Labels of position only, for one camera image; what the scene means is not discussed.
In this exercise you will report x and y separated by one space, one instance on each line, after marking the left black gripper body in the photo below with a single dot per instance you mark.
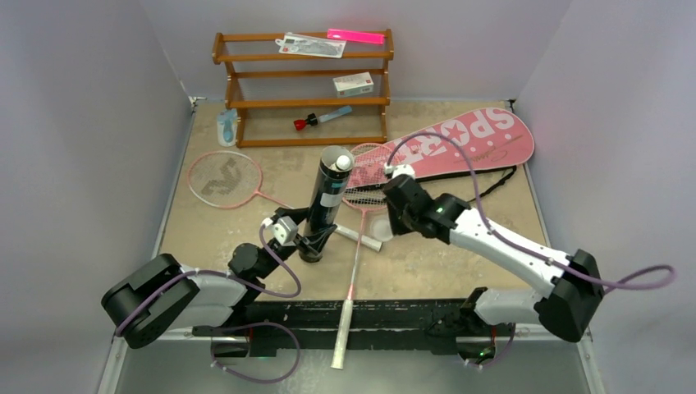
287 249

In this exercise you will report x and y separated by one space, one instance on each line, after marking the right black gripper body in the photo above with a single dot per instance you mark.
400 192

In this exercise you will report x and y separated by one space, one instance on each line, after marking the black shuttlecock tube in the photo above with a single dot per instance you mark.
329 189

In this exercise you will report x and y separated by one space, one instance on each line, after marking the clear plastic tube lid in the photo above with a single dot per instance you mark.
381 230

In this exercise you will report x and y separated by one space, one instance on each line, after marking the white shuttlecock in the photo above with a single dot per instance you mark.
343 163

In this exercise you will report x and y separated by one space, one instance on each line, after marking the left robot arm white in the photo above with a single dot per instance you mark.
164 294

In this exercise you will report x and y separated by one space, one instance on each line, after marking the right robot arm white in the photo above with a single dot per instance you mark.
564 293

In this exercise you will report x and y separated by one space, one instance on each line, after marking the pink white badminton racket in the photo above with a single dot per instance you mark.
364 194

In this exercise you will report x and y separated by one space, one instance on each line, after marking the pink badminton racket left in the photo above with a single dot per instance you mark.
231 179

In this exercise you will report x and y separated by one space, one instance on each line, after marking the red black blue marker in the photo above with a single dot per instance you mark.
313 120

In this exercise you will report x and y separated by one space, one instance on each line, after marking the pink sport racket bag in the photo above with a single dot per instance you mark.
493 138

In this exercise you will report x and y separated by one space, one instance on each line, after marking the white red small box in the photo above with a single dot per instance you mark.
353 85

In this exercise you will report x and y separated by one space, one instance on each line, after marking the light blue white device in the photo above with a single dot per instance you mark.
227 127

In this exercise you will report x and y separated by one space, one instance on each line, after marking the wooden three-tier shelf rack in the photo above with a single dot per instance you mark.
234 97

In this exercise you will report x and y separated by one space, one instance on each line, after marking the pink fluorescent bar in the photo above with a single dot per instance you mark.
354 36

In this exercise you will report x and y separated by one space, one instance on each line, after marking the white packaged item on shelf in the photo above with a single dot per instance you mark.
309 46

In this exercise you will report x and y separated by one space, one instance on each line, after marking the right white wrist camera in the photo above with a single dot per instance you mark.
393 171

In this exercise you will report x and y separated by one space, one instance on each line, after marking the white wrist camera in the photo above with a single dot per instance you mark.
393 171
284 230

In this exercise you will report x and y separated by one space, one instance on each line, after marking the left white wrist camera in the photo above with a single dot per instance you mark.
284 230

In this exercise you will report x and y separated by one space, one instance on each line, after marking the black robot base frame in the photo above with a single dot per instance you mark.
442 327

